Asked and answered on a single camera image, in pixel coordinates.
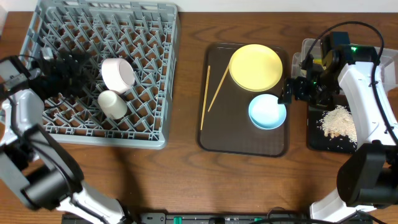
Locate right black cable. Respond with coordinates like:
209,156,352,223
300,21,398,144

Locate black cable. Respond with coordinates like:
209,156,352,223
0,54,38,147
300,21,398,144

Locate grey plastic dish rack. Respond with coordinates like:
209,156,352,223
21,1,180,149

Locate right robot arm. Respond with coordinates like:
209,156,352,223
278,31,397,223

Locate wooden chopstick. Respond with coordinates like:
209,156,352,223
208,65,229,112
200,65,211,131

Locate light blue bowl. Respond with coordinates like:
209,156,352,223
248,94,287,130

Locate yellow plate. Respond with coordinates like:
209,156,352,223
228,44,283,91

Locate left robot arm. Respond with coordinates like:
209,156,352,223
1,48,133,223

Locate clear plastic bin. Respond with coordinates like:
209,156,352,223
291,39,397,94

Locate black waste tray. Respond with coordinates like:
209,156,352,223
307,106,357,154

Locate brown serving tray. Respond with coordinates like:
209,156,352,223
197,42,289,157

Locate white cup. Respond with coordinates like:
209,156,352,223
98,90,127,119

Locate left black cable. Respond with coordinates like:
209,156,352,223
0,54,38,147

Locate rice food scraps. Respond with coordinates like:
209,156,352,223
317,105,358,144

